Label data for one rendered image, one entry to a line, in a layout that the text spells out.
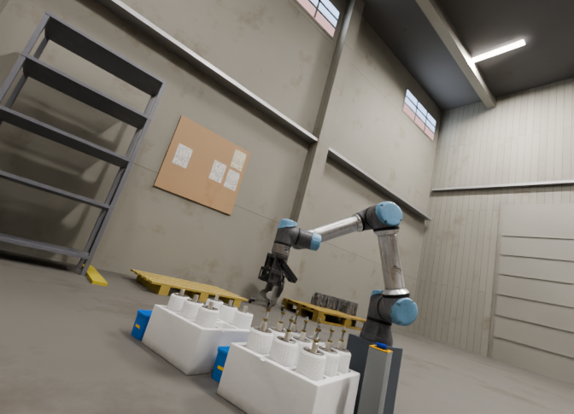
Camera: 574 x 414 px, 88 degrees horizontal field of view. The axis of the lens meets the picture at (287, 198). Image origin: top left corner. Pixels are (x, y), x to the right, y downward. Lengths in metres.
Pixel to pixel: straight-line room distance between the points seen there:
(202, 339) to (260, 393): 0.36
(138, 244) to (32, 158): 1.46
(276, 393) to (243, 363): 0.17
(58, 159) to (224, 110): 2.26
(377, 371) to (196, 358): 0.71
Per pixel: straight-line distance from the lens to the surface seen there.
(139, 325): 1.78
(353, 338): 1.58
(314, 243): 1.28
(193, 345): 1.43
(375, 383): 1.28
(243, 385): 1.27
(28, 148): 4.26
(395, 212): 1.42
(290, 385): 1.15
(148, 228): 4.34
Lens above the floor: 0.47
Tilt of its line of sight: 14 degrees up
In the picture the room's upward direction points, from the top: 15 degrees clockwise
